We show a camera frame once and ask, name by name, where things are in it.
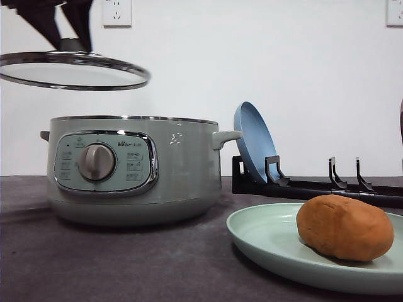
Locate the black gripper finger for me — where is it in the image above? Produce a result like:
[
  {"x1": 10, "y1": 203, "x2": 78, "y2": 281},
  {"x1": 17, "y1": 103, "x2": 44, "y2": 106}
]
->
[
  {"x1": 1, "y1": 0, "x2": 67, "y2": 50},
  {"x1": 60, "y1": 0, "x2": 93, "y2": 52}
]

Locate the glass lid with green knob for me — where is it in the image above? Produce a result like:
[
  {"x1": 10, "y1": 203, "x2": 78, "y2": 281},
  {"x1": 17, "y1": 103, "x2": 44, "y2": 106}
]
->
[{"x1": 0, "y1": 50, "x2": 150, "y2": 91}]

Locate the green plate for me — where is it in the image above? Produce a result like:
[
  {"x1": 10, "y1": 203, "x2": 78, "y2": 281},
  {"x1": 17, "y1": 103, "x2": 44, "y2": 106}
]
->
[{"x1": 227, "y1": 203, "x2": 403, "y2": 296}]

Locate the brown potato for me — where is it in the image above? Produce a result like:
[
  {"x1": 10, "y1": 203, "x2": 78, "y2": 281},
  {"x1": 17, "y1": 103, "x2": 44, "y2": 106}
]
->
[{"x1": 297, "y1": 194, "x2": 394, "y2": 262}]

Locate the green electric steamer pot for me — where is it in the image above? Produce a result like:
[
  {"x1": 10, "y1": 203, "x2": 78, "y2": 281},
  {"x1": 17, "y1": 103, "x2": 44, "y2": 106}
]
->
[{"x1": 40, "y1": 115, "x2": 242, "y2": 227}]

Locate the blue plate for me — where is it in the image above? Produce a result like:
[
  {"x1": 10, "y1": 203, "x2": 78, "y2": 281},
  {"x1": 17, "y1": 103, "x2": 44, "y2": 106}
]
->
[{"x1": 233, "y1": 101, "x2": 279, "y2": 183}]

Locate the black dish rack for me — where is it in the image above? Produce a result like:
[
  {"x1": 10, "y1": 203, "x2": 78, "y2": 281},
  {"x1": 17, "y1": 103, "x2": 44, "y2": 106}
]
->
[{"x1": 232, "y1": 155, "x2": 403, "y2": 208}]

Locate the dark red object at edge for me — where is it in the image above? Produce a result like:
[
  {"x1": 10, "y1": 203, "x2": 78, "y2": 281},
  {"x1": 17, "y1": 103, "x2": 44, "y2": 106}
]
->
[{"x1": 400, "y1": 98, "x2": 403, "y2": 144}]

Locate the white wall socket left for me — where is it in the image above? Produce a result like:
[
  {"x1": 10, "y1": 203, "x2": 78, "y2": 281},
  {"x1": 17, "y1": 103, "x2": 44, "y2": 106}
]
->
[{"x1": 102, "y1": 0, "x2": 132, "y2": 29}]

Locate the white wall socket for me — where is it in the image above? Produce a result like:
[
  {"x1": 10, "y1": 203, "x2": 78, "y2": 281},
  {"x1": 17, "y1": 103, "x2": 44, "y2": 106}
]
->
[
  {"x1": 383, "y1": 0, "x2": 403, "y2": 30},
  {"x1": 102, "y1": 0, "x2": 132, "y2": 29}
]

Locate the white wall socket right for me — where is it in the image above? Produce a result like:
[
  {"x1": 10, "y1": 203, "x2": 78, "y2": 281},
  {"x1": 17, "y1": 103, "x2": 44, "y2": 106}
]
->
[{"x1": 383, "y1": 0, "x2": 403, "y2": 30}]

